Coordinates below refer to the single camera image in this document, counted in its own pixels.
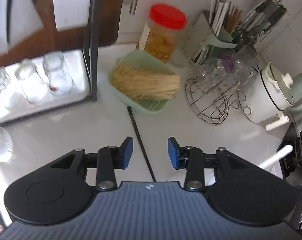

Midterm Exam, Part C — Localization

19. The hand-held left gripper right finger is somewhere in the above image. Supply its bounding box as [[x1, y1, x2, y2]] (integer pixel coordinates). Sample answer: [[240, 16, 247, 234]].
[[167, 137, 252, 192]]

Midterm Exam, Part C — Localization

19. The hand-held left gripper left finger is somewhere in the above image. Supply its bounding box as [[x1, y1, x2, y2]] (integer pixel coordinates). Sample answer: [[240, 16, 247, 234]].
[[51, 136, 134, 192]]

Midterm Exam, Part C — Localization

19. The black chopstick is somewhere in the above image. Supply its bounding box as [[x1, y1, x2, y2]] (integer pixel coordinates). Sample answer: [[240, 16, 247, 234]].
[[127, 106, 157, 182]]

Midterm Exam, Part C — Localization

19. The white chopstick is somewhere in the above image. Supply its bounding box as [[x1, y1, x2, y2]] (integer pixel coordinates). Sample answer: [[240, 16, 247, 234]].
[[258, 144, 294, 171]]

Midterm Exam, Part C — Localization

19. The green utensil holder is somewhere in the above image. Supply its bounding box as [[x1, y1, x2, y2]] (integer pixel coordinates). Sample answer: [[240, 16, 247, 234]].
[[190, 10, 242, 63]]

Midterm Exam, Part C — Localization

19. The row of hanging kitchen utensils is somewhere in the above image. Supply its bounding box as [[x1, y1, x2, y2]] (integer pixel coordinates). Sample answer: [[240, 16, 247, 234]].
[[240, 0, 289, 46]]

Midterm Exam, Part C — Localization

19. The green plastic basket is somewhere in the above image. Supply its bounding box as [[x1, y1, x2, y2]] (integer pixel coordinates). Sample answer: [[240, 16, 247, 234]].
[[108, 50, 181, 115]]

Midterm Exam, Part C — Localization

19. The bundle of dried noodles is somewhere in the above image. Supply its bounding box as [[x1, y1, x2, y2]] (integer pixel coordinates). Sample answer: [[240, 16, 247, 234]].
[[110, 63, 181, 102]]

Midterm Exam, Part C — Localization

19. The white drain tray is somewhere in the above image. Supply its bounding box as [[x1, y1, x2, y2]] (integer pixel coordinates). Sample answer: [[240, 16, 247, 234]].
[[0, 49, 92, 125]]

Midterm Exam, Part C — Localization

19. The red-printed clear glass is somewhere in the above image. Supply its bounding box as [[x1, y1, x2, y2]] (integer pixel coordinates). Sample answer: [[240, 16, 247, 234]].
[[43, 52, 73, 95]]

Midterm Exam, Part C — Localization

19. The white electric cooker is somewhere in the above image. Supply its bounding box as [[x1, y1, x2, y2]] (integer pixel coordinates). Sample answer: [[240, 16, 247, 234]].
[[238, 62, 295, 132]]

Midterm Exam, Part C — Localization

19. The purple glass cup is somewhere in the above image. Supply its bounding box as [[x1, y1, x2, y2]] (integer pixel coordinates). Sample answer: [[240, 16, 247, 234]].
[[219, 53, 235, 71]]

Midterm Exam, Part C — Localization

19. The black induction cooktop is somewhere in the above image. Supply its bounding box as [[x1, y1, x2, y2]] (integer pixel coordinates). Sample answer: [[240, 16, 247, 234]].
[[275, 122, 302, 181]]

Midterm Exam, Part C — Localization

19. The tall clear glass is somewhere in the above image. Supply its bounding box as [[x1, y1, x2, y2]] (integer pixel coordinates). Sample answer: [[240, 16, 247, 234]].
[[176, 17, 204, 68]]

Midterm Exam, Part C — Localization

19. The red-lidded plastic jar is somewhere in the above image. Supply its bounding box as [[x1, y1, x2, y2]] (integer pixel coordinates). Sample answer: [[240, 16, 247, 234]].
[[136, 3, 188, 64]]

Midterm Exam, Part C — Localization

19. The small clear glass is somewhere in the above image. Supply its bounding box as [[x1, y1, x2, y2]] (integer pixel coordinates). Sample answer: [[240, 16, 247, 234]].
[[0, 67, 12, 106], [15, 58, 46, 103]]

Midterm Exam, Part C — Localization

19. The textured glass tumbler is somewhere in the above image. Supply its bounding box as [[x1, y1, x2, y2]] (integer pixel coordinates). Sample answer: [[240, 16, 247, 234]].
[[0, 119, 15, 163]]

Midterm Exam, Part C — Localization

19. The brown wooden cutting board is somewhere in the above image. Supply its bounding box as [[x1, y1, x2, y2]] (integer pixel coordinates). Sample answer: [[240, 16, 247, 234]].
[[0, 0, 143, 63]]

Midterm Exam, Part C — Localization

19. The white plastic cutting board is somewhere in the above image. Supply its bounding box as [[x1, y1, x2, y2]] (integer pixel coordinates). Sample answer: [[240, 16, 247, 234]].
[[52, 0, 95, 32], [0, 0, 45, 55]]

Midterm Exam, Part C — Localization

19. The wire glass rack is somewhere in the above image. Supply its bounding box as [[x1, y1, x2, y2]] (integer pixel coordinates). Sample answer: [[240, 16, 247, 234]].
[[185, 64, 260, 126]]

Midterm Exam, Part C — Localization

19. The black metal rack frame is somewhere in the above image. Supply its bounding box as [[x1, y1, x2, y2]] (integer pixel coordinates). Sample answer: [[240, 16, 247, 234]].
[[82, 0, 128, 103]]

